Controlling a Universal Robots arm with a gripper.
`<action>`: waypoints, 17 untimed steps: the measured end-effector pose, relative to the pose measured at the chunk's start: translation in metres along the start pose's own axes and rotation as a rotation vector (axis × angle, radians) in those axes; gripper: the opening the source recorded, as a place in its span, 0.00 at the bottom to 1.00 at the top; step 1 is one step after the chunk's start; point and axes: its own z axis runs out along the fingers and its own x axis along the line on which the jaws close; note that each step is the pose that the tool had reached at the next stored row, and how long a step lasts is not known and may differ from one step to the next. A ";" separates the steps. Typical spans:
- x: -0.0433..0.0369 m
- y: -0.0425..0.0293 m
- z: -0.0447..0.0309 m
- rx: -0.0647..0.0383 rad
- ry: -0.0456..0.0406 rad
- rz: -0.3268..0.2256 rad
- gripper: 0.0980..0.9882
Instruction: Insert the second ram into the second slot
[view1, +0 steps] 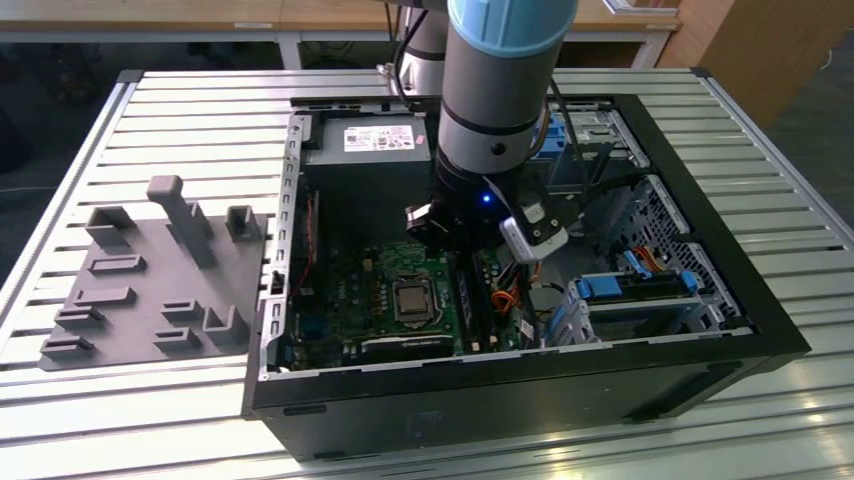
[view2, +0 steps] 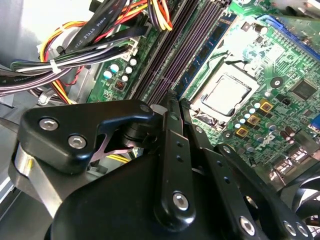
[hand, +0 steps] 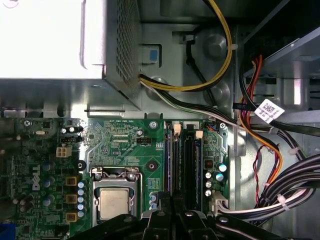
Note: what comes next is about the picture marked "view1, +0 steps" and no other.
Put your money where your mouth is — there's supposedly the black PC case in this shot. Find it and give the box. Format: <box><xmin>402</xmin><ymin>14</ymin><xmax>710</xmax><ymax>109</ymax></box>
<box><xmin>239</xmin><ymin>92</ymin><xmax>813</xmax><ymax>464</ymax></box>

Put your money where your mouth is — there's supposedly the silver power supply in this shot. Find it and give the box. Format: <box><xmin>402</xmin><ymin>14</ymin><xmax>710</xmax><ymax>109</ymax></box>
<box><xmin>303</xmin><ymin>112</ymin><xmax>442</xmax><ymax>201</ymax></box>

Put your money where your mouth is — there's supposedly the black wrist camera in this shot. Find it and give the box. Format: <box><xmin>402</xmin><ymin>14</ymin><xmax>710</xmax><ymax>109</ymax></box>
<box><xmin>403</xmin><ymin>202</ymin><xmax>440</xmax><ymax>246</ymax></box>

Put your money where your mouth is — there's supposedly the black graphics card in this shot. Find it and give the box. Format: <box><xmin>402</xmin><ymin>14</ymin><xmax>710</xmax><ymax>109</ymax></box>
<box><xmin>343</xmin><ymin>332</ymin><xmax>462</xmax><ymax>366</ymax></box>

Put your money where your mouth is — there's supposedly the grey parts rack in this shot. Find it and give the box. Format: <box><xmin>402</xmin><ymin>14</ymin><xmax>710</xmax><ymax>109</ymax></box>
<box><xmin>37</xmin><ymin>174</ymin><xmax>279</xmax><ymax>374</ymax></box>

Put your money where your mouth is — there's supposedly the green motherboard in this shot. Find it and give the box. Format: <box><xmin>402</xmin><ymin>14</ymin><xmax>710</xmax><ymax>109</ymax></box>
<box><xmin>286</xmin><ymin>239</ymin><xmax>536</xmax><ymax>371</ymax></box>

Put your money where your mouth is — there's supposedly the CPU socket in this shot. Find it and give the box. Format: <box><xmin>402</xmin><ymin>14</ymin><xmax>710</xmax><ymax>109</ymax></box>
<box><xmin>390</xmin><ymin>273</ymin><xmax>440</xmax><ymax>329</ymax></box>

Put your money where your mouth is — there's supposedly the blue SATA cable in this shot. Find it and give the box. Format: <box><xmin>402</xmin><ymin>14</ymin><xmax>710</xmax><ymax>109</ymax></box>
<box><xmin>624</xmin><ymin>249</ymin><xmax>653</xmax><ymax>279</ymax></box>

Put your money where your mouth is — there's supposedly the black RAM slot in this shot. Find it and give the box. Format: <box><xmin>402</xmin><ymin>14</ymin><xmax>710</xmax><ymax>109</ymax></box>
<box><xmin>454</xmin><ymin>252</ymin><xmax>477</xmax><ymax>352</ymax></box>
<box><xmin>461</xmin><ymin>252</ymin><xmax>484</xmax><ymax>352</ymax></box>

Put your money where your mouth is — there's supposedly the blue disk carrier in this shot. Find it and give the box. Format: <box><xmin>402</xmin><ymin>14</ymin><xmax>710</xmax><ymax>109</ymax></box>
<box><xmin>572</xmin><ymin>269</ymin><xmax>702</xmax><ymax>304</ymax></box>
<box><xmin>530</xmin><ymin>112</ymin><xmax>569</xmax><ymax>161</ymax></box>

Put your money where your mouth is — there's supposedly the wooden desk white frame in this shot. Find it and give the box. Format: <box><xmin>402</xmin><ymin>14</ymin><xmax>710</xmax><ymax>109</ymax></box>
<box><xmin>0</xmin><ymin>0</ymin><xmax>682</xmax><ymax>69</ymax></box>

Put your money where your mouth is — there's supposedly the silver CPU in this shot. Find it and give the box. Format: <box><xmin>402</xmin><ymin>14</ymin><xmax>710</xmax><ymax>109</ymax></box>
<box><xmin>398</xmin><ymin>287</ymin><xmax>430</xmax><ymax>315</ymax></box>

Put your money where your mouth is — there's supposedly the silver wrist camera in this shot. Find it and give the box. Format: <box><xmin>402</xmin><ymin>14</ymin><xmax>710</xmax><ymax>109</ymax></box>
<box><xmin>498</xmin><ymin>192</ymin><xmax>572</xmax><ymax>265</ymax></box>

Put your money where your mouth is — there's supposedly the wooden cabinet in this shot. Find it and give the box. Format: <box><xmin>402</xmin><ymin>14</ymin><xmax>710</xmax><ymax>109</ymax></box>
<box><xmin>657</xmin><ymin>0</ymin><xmax>854</xmax><ymax>129</ymax></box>

